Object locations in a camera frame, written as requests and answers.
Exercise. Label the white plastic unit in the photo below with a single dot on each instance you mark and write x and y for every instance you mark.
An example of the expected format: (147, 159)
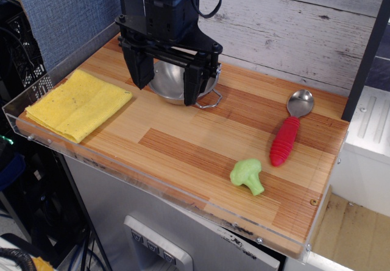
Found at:
(361, 172)

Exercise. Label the green toy broccoli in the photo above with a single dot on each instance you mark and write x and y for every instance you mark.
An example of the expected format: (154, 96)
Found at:
(246, 172)

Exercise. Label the dark vertical post right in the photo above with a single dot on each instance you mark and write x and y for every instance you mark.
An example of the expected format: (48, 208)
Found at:
(367, 61)

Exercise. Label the yellow folded rag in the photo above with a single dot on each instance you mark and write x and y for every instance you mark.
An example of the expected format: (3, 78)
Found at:
(77, 107)

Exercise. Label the black plastic crate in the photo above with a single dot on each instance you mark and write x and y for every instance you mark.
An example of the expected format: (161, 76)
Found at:
(21, 61)

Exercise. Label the red handled metal spoon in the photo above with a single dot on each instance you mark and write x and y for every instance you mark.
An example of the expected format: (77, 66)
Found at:
(299, 104)

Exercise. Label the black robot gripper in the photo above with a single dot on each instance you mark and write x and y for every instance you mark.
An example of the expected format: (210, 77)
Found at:
(173, 36)

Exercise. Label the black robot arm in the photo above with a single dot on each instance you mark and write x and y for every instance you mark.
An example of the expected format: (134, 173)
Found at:
(168, 30)

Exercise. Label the silver toy fridge cabinet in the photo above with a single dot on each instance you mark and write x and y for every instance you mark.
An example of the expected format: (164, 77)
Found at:
(141, 231)

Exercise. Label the silver metal pan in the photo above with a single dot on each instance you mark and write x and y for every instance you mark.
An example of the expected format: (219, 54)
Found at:
(168, 84)

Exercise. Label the clear acrylic table guard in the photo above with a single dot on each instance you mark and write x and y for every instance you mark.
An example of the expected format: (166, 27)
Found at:
(185, 154)

